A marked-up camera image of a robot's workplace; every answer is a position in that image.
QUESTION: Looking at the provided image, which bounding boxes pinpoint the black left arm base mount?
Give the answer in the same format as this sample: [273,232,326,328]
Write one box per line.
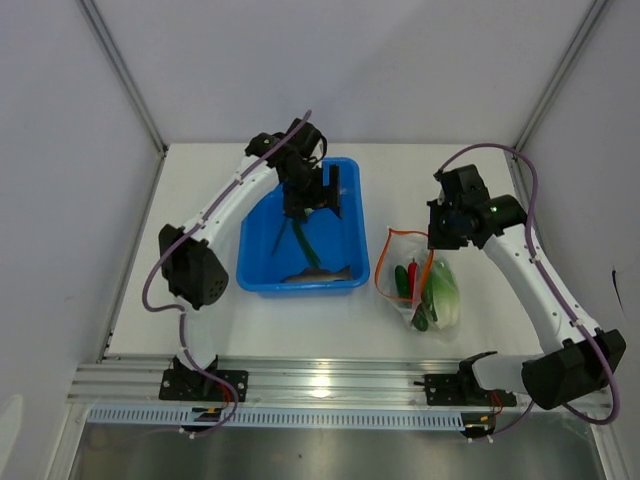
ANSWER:
[158,357,249,403]

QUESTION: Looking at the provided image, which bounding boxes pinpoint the small green toy pepper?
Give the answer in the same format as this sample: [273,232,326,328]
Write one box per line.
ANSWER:
[411,306,437,332]

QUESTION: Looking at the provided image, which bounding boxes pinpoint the slotted grey cable duct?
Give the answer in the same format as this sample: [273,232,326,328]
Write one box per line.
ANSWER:
[87,404,465,432]

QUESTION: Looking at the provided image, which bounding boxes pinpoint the dark green toy cucumber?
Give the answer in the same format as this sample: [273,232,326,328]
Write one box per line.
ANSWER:
[394,265,411,300]

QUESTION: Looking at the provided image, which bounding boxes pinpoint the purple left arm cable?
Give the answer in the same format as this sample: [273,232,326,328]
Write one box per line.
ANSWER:
[142,109,314,381]

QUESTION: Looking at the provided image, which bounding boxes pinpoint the clear zip bag orange zipper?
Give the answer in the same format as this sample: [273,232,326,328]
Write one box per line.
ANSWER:
[374,228,461,342]

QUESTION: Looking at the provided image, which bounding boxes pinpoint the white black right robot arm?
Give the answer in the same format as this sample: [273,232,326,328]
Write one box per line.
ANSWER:
[428,165,626,410]

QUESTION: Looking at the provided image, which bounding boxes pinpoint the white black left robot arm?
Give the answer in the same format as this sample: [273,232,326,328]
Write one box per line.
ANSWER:
[152,114,342,400]

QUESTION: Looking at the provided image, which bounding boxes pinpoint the aluminium frame rail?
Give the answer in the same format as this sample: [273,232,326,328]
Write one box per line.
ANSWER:
[67,356,458,409]

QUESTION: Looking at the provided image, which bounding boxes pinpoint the grey toy fish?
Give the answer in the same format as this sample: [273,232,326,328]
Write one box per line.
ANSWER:
[281,265,353,284]

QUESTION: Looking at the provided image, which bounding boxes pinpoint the red toy chili pepper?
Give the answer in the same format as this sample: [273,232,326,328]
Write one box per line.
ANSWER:
[407,259,419,302]

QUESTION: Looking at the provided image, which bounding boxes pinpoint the toy green onion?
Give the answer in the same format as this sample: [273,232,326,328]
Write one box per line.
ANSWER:
[270,210,322,267]

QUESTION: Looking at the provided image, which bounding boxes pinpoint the toy napa cabbage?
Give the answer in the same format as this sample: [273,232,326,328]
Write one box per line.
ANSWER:
[423,258,460,330]

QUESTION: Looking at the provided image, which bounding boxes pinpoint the blue plastic bin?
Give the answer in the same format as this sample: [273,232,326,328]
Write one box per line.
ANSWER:
[236,157,370,298]

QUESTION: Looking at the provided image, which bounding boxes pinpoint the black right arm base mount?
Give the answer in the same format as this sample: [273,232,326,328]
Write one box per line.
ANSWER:
[414,351,517,407]

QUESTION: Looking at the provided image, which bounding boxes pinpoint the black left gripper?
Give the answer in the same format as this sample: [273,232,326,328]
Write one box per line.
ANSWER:
[282,164,340,224]

